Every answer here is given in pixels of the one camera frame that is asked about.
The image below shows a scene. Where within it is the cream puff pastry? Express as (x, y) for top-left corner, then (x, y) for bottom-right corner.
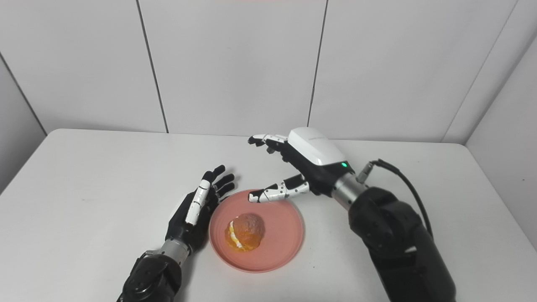
(225, 213), (266, 252)

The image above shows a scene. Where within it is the pink round plate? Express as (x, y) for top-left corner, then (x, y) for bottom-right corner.
(209, 189), (305, 273)

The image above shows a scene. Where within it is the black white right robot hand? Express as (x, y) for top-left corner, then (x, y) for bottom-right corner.
(248, 127), (353, 203)

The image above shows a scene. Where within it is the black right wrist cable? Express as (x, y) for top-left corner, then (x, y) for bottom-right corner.
(357, 159), (433, 240)

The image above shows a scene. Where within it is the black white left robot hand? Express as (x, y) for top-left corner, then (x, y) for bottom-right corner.
(165, 164), (235, 254)

